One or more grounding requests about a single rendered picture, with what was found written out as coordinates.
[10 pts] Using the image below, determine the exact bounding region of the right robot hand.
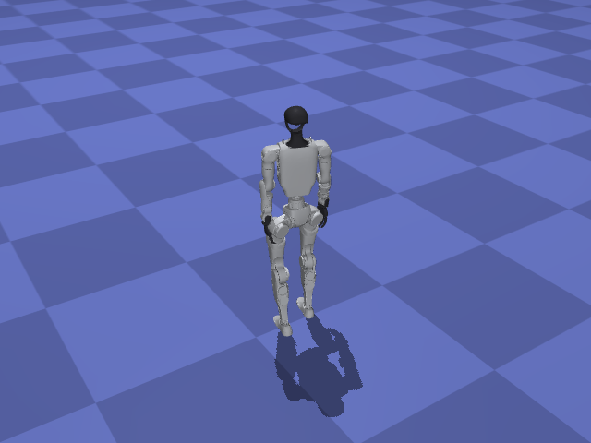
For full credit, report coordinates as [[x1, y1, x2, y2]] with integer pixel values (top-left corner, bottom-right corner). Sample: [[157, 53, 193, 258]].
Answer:
[[317, 198, 329, 228]]

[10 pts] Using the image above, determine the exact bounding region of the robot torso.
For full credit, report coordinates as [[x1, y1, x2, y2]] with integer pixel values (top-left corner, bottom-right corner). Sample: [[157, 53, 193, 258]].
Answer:
[[276, 137, 318, 229]]

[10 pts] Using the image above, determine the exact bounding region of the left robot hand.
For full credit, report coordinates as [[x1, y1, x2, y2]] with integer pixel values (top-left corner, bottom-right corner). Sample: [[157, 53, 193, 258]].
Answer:
[[262, 215, 276, 244]]

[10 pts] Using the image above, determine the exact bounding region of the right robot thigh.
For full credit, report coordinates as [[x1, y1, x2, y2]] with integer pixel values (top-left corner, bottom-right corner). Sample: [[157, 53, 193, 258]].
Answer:
[[299, 205, 323, 269]]

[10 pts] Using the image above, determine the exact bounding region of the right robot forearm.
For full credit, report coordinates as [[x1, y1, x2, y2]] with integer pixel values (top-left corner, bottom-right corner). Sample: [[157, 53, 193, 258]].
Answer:
[[317, 175, 331, 206]]

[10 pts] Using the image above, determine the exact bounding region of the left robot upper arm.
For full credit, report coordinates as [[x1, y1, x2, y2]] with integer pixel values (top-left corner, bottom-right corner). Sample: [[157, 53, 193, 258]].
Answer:
[[260, 145, 280, 192]]

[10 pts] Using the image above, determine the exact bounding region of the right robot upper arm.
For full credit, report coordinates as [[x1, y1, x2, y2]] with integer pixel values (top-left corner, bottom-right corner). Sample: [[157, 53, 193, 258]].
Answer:
[[315, 140, 332, 184]]

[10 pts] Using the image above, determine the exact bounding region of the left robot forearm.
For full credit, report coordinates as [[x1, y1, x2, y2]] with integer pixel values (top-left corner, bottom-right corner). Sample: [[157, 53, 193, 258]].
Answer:
[[259, 181, 273, 222]]

